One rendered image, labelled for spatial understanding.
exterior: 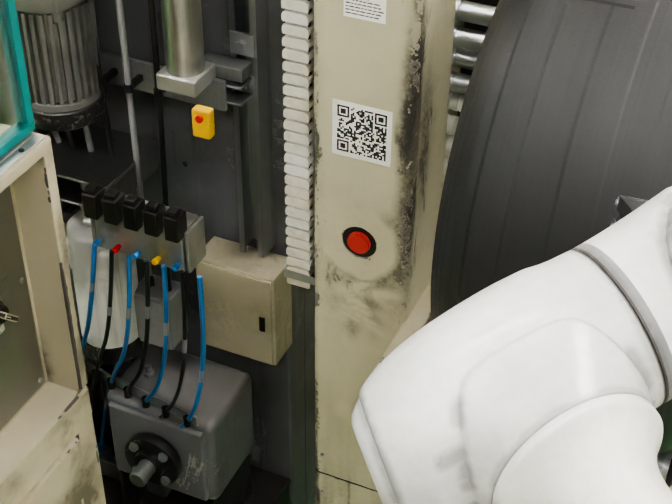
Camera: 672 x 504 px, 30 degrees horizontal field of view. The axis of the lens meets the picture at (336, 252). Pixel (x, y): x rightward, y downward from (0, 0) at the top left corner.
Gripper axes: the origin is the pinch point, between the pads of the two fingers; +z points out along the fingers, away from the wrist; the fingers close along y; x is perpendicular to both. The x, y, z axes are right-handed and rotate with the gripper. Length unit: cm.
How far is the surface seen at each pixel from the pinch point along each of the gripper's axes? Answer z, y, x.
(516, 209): 12.6, -12.6, -6.3
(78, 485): 63, 21, -50
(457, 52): 70, -49, -10
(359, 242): 49, -15, -20
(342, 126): 38, -25, -24
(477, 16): 64, -53, -8
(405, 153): 36.9, -23.3, -16.5
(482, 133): 12.7, -19.5, -10.6
